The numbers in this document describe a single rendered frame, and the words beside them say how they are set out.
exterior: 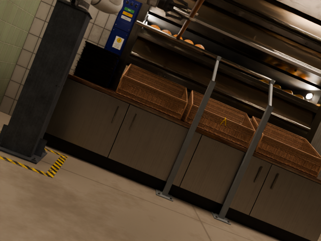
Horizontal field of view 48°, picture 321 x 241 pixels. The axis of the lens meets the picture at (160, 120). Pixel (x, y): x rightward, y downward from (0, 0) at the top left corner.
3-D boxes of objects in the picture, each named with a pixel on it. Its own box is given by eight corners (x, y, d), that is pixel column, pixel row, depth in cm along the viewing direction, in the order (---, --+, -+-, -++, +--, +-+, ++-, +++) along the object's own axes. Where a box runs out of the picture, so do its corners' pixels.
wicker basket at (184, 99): (118, 91, 324) (130, 62, 322) (175, 115, 329) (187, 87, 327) (113, 92, 276) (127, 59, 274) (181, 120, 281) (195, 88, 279)
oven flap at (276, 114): (129, 55, 323) (138, 37, 329) (307, 131, 335) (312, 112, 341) (130, 53, 319) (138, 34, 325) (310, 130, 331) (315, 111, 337)
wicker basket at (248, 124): (179, 117, 329) (191, 89, 327) (235, 140, 332) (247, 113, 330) (183, 121, 281) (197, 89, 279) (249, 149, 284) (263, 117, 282)
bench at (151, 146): (48, 130, 327) (71, 71, 323) (286, 228, 344) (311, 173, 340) (27, 139, 271) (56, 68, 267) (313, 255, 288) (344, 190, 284)
